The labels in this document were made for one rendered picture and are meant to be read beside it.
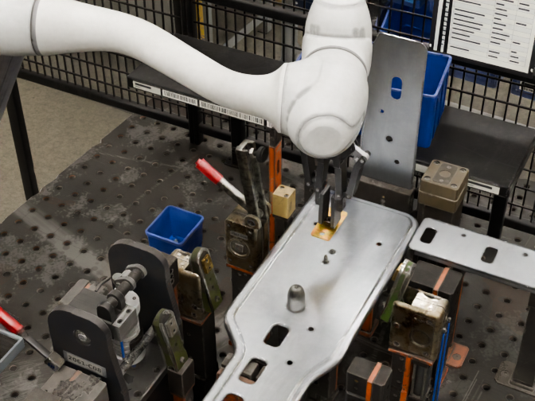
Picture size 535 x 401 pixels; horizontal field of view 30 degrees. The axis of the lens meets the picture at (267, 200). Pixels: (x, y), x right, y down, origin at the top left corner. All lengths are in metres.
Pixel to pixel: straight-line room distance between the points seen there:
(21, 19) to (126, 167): 1.03
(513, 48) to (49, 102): 2.41
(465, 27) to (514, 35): 0.10
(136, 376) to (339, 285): 0.40
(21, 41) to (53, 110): 2.45
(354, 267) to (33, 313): 0.75
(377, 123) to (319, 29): 0.49
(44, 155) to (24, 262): 1.52
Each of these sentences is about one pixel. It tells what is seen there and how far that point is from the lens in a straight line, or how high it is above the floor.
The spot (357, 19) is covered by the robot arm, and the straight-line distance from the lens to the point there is 1.51.
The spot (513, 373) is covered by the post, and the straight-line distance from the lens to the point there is 2.07.
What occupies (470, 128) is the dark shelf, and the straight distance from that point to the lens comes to 2.16.
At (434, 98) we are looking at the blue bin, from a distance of 2.02.
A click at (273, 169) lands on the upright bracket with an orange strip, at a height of 1.10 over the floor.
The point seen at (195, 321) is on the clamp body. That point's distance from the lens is 1.82.
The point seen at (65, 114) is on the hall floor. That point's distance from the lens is 4.04.
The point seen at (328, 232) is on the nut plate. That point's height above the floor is 1.09.
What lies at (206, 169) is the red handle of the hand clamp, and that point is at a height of 1.14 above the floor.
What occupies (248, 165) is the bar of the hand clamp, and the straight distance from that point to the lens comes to 1.77.
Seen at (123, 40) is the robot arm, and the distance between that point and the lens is 1.58.
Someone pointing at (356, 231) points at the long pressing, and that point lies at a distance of 1.92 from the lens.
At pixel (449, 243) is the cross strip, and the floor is 1.00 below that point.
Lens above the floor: 2.28
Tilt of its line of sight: 40 degrees down
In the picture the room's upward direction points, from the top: straight up
